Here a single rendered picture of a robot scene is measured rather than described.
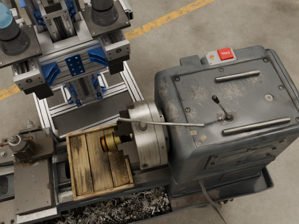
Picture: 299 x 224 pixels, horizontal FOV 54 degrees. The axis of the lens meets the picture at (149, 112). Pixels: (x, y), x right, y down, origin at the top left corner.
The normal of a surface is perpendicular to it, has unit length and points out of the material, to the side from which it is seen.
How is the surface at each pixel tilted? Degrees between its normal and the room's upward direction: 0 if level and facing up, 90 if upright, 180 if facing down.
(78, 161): 0
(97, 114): 0
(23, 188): 0
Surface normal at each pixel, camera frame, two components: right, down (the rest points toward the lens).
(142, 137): 0.10, -0.02
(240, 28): -0.02, -0.47
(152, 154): 0.19, 0.49
